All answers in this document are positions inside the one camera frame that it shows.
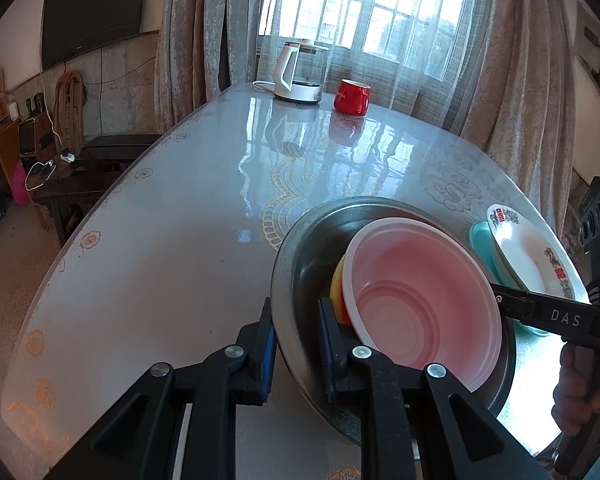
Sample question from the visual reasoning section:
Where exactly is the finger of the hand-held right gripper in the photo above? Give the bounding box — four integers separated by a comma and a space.
489, 282, 551, 336

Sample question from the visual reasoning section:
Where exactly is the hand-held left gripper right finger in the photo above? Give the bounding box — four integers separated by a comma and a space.
317, 297, 556, 480

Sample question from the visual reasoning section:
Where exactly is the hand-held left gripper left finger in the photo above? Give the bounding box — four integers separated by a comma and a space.
45, 297, 281, 480

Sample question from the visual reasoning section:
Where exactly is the white patterned plate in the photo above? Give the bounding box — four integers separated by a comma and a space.
486, 203, 592, 311

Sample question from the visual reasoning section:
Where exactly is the yellow plastic bowl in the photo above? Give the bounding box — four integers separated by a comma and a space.
329, 255, 353, 326

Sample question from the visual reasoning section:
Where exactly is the teal plate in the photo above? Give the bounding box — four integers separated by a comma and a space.
468, 221, 566, 345

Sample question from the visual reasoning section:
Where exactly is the red plastic bowl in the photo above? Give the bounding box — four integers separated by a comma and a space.
341, 217, 503, 393

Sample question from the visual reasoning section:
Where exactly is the stainless steel bowl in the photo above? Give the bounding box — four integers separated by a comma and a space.
270, 196, 517, 448

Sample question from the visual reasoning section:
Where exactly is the person's right hand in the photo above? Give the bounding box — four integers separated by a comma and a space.
551, 345, 600, 437

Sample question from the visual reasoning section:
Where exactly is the lace table doily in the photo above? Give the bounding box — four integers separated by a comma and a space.
260, 142, 406, 251

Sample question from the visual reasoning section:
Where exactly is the beige velvet curtain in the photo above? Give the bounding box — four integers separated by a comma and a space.
152, 0, 276, 133
460, 0, 578, 233

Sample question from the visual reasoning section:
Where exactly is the sheer white curtain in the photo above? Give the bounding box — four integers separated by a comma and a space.
257, 0, 501, 126

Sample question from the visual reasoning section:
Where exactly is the red mug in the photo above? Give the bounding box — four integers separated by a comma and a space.
333, 79, 371, 117

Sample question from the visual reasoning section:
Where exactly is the dark wooden bench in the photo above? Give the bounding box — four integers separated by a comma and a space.
32, 134, 161, 248

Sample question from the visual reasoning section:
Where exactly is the white electric kettle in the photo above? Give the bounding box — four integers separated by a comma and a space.
252, 39, 331, 107

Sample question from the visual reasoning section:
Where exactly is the pink plastic container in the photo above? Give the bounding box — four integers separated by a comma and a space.
12, 162, 30, 206

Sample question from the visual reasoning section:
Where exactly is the barred window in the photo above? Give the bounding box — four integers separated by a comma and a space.
260, 0, 496, 81

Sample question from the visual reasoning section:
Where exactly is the rattan chair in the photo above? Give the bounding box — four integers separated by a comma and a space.
55, 71, 87, 153

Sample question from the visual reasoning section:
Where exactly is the open wall cabinet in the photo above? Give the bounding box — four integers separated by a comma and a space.
577, 2, 600, 96

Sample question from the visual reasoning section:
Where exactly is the black wall television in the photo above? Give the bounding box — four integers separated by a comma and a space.
41, 0, 148, 71

